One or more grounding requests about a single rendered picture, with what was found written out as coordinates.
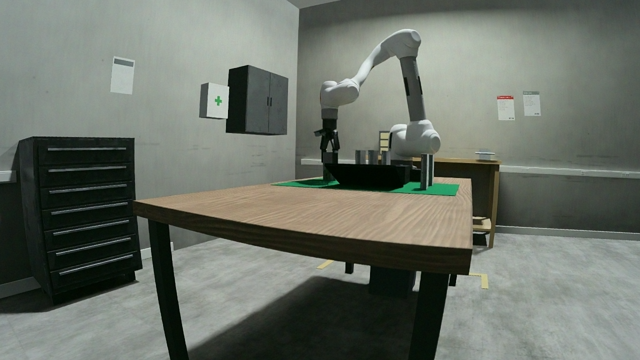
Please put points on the green mat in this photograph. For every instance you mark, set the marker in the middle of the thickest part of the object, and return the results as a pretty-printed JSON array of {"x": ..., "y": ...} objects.
[{"x": 320, "y": 183}]

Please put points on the black-framed status display screen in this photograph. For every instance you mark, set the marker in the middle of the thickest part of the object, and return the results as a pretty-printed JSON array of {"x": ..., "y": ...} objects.
[{"x": 365, "y": 174}]

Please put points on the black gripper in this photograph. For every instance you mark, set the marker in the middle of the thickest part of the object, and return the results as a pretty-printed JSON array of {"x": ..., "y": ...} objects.
[{"x": 332, "y": 136}]

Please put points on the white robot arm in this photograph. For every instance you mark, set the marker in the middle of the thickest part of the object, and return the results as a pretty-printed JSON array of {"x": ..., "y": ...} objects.
[{"x": 404, "y": 141}]

